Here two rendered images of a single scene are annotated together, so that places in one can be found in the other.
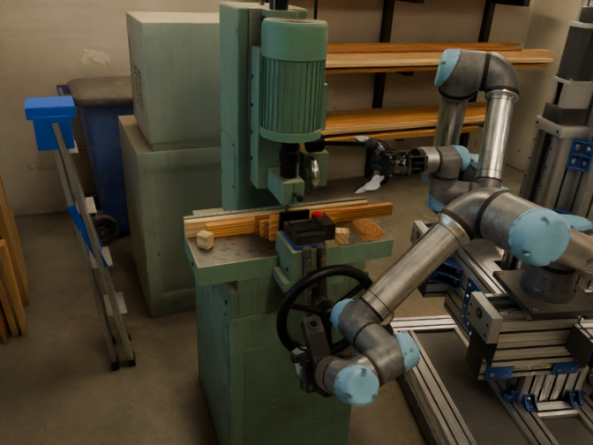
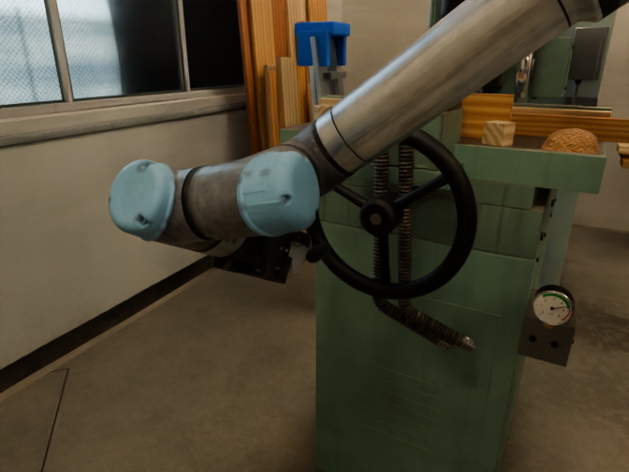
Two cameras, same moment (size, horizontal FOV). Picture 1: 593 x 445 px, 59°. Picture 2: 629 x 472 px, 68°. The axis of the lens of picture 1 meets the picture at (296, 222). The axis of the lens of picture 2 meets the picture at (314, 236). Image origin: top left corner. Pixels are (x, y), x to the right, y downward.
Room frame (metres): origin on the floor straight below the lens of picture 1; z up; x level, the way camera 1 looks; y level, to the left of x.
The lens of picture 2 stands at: (0.62, -0.58, 1.04)
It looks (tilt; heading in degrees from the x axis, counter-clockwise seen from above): 21 degrees down; 52
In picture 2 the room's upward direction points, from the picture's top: straight up
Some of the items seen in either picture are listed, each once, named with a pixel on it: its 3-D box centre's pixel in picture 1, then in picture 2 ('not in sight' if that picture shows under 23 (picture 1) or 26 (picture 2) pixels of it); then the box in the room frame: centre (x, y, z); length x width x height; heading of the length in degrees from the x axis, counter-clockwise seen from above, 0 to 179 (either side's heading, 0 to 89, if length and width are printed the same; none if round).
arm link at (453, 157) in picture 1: (447, 160); not in sight; (1.44, -0.43, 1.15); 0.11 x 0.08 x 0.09; 112
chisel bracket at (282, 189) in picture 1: (286, 187); not in sight; (1.47, 0.04, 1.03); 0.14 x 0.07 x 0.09; 22
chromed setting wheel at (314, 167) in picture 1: (309, 173); (526, 67); (1.62, -0.03, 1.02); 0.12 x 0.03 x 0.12; 22
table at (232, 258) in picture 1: (295, 252); (424, 152); (1.35, 0.00, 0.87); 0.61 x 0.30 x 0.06; 112
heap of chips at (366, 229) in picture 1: (367, 226); (572, 137); (1.46, -0.22, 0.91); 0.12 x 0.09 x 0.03; 22
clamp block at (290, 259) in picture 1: (306, 252); (412, 134); (1.27, -0.03, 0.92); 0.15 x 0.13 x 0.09; 112
